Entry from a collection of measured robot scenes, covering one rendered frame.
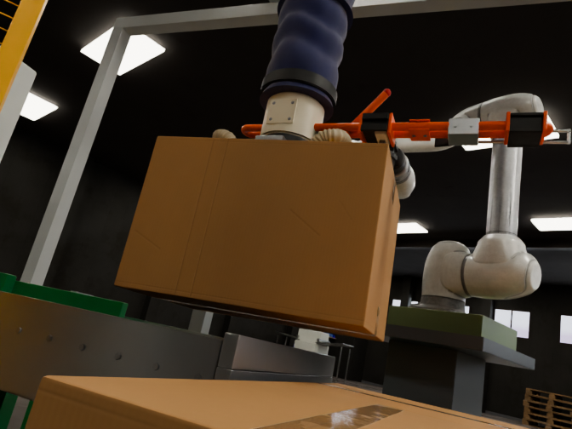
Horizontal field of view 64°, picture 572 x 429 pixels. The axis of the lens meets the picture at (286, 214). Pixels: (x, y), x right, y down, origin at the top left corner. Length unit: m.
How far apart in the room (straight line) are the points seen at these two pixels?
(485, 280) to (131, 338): 1.15
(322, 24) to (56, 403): 1.22
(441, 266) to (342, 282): 0.85
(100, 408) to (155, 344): 0.53
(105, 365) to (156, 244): 0.31
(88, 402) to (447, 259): 1.49
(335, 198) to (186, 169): 0.39
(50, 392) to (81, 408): 0.03
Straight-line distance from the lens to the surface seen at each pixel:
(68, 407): 0.42
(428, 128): 1.22
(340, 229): 0.98
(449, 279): 1.73
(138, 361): 0.94
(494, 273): 1.66
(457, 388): 1.66
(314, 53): 1.36
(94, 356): 1.01
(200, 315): 1.84
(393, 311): 1.75
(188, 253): 1.09
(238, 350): 0.85
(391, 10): 3.78
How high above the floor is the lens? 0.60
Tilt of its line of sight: 16 degrees up
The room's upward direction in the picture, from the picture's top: 12 degrees clockwise
